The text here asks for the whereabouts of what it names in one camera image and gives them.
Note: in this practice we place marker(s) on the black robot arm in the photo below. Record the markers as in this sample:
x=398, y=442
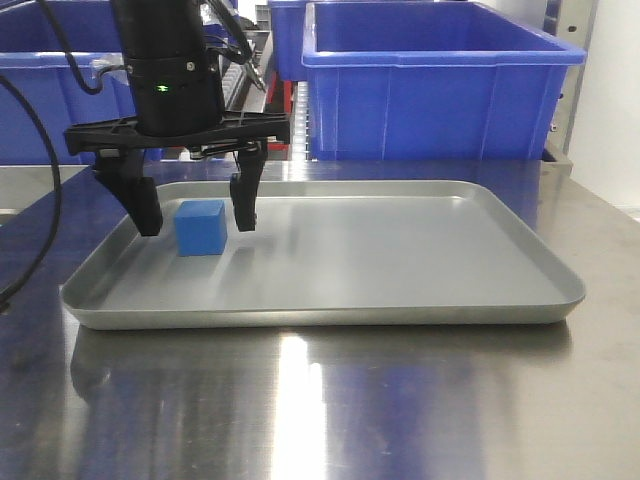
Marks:
x=160, y=29

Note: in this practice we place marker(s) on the blue plastic bin front right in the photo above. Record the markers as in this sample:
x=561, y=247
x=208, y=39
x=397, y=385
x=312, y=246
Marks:
x=417, y=80

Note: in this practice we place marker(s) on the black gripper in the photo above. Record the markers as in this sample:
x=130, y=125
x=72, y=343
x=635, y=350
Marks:
x=178, y=101

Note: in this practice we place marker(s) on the blue plastic bin rear right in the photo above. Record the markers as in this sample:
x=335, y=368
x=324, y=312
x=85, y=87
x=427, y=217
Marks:
x=288, y=27

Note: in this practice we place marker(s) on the blue plastic bin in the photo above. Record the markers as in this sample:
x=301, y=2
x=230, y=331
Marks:
x=288, y=27
x=417, y=80
x=61, y=65

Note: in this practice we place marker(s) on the white roller conveyor rail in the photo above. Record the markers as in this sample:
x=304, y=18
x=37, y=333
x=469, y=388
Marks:
x=235, y=79

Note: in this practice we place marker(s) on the blue foam cube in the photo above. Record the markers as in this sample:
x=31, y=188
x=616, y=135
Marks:
x=200, y=227

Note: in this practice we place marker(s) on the grey metal tray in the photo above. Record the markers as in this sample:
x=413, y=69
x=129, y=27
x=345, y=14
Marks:
x=335, y=253

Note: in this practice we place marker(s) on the blue plastic bin front left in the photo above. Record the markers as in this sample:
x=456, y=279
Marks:
x=61, y=65

